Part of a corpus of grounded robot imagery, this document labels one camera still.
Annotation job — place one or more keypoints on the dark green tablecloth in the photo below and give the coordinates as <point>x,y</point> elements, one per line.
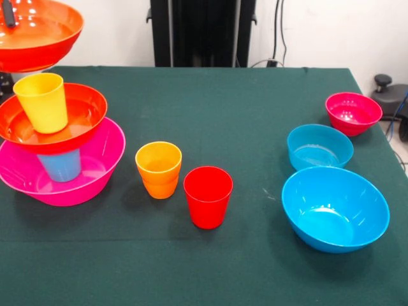
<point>204,271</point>

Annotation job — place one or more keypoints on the blue cup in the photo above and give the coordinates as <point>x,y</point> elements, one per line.
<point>60,167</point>

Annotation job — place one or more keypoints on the large pink bowl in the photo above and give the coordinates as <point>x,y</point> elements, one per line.
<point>102,162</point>

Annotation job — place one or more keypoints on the large blue bowl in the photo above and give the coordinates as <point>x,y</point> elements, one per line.
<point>334,207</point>

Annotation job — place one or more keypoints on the orange cup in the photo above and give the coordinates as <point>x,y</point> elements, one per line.
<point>160,191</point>
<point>158,159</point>

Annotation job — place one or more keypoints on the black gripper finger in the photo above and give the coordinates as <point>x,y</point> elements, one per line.
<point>9,14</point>

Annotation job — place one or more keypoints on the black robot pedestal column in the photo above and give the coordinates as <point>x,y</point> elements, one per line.
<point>204,32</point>

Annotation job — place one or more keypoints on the small magenta bowl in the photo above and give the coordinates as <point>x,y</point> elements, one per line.
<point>350,122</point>

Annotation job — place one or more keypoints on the red cup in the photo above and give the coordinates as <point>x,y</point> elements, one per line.
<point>207,204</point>

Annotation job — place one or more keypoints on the small blue bowl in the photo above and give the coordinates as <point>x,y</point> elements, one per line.
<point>318,140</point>

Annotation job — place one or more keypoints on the orange-red bowl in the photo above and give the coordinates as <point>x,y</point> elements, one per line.
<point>41,48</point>
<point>86,108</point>

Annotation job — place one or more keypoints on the yellow cup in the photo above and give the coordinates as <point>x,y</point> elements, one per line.
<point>44,105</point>

